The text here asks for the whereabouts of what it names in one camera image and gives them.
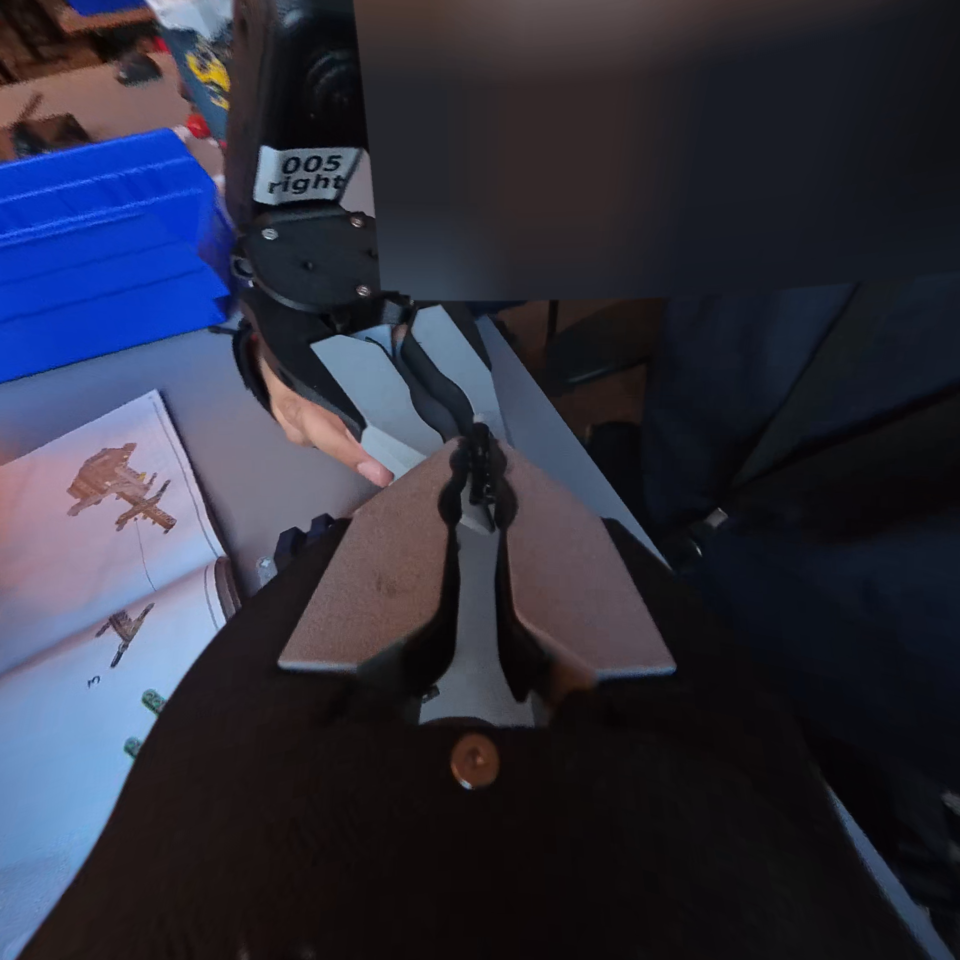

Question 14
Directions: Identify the lego instruction booklet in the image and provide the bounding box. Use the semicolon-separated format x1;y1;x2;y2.
0;388;243;960

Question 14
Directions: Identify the person's right hand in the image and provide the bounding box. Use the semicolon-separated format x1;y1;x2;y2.
258;360;396;489

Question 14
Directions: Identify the blue plastic storage bin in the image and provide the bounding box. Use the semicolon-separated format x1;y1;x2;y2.
0;127;235;385

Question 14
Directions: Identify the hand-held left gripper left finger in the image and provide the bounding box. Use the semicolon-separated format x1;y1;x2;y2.
277;437;465;702

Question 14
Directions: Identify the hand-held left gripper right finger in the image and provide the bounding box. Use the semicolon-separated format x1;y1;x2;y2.
491;438;678;705

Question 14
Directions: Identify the blue yellow printed packaging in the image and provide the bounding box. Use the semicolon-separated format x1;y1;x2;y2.
157;15;232;121

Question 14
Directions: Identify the black lego axle piece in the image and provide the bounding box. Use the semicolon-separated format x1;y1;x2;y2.
448;422;498;530

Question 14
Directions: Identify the partly built lego model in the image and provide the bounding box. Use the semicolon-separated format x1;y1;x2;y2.
258;513;339;594

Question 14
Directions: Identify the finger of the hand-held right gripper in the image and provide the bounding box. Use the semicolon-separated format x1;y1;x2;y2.
396;302;513;445
309;324;455;487

